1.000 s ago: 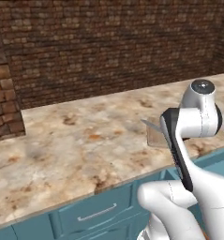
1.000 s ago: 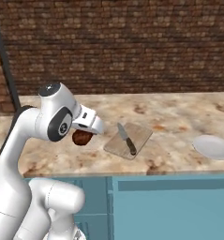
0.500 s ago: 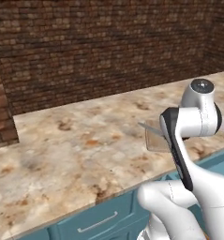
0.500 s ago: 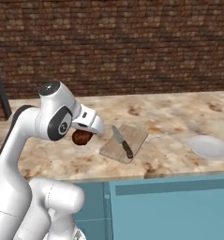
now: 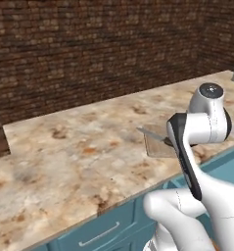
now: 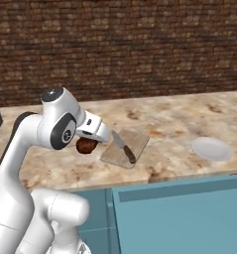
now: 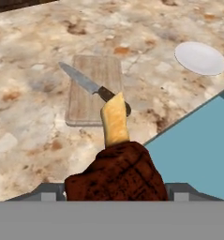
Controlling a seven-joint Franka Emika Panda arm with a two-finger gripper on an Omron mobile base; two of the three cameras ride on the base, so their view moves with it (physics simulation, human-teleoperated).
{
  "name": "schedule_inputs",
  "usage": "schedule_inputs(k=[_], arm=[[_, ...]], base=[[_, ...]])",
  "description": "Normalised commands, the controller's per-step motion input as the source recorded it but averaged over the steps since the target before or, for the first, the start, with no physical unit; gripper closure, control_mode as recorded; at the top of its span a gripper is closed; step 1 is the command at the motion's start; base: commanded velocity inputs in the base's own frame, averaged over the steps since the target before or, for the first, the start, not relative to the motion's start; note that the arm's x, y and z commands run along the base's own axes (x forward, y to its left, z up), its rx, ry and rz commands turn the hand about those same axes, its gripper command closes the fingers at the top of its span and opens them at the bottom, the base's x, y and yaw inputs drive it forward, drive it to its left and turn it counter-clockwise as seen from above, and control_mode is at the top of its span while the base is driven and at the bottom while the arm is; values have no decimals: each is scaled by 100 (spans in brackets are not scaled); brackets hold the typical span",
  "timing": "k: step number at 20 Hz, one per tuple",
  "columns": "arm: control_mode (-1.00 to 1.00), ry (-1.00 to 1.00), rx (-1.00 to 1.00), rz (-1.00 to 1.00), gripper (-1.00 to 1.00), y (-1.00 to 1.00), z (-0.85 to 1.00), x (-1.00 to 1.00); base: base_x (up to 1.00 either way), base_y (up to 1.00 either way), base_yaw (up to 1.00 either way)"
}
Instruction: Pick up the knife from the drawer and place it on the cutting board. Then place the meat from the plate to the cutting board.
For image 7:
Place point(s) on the brown meat with bone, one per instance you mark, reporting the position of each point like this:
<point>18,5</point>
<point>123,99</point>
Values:
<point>122,175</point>

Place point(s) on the white plate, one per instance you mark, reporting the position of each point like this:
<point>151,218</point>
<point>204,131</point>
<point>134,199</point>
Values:
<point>200,58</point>

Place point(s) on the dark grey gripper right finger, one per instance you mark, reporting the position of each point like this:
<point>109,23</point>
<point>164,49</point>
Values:
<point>182,192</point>

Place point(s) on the blue cabinet front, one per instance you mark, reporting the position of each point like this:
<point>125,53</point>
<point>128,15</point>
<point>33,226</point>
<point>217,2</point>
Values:
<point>197,150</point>

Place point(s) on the wooden cutting board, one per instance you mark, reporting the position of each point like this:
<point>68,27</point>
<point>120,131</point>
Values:
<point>91,93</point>

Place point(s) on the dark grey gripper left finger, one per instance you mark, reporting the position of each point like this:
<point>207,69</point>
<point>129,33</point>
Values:
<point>47,192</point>

